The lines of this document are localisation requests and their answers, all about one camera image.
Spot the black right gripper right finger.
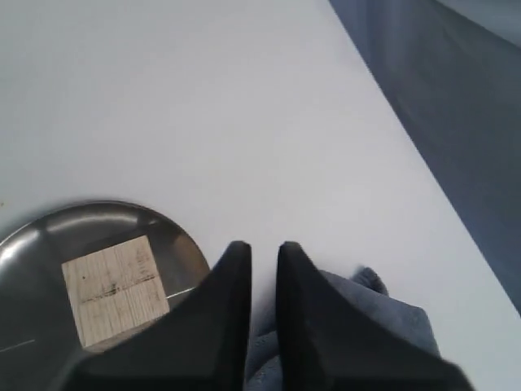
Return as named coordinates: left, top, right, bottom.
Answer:
left=277, top=242, right=472, bottom=390

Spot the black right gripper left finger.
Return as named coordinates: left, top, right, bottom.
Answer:
left=62, top=241, right=252, bottom=390

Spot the grey fleece cloth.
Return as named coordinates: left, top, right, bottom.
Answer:
left=244, top=266, right=440, bottom=390

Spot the light wooden cube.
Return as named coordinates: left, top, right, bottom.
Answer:
left=61, top=235, right=169, bottom=352

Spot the round stainless steel plate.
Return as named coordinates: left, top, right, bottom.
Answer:
left=1, top=200, right=210, bottom=390

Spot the grey backdrop cloth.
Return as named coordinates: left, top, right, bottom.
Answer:
left=331, top=1, right=520, bottom=306

